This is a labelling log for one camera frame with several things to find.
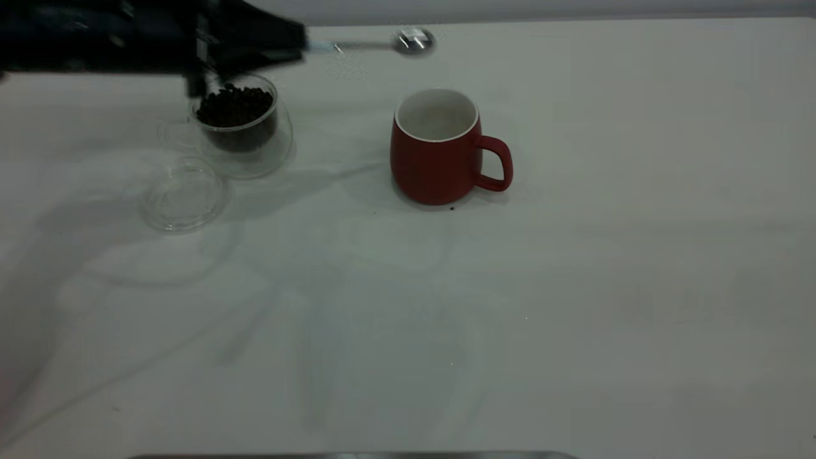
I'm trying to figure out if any clear glass cup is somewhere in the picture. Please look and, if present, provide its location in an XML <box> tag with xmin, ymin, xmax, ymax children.
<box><xmin>158</xmin><ymin>72</ymin><xmax>294</xmax><ymax>180</ymax></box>

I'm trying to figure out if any dark coffee beans pile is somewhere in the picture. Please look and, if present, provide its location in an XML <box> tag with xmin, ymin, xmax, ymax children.
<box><xmin>195</xmin><ymin>85</ymin><xmax>279</xmax><ymax>154</ymax></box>

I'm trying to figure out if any red ceramic mug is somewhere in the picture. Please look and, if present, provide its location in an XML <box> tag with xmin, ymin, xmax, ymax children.
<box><xmin>390</xmin><ymin>88</ymin><xmax>514</xmax><ymax>207</ymax></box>

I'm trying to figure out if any clear glass lid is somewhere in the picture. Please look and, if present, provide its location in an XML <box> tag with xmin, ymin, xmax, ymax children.
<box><xmin>140</xmin><ymin>156</ymin><xmax>231</xmax><ymax>233</ymax></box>

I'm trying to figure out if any metal spoon pale blue handle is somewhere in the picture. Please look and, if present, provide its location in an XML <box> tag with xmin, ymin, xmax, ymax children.
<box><xmin>305</xmin><ymin>27</ymin><xmax>437</xmax><ymax>56</ymax></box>

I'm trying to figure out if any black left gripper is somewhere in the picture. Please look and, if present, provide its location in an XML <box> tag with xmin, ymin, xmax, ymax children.
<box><xmin>185</xmin><ymin>0</ymin><xmax>307</xmax><ymax>98</ymax></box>

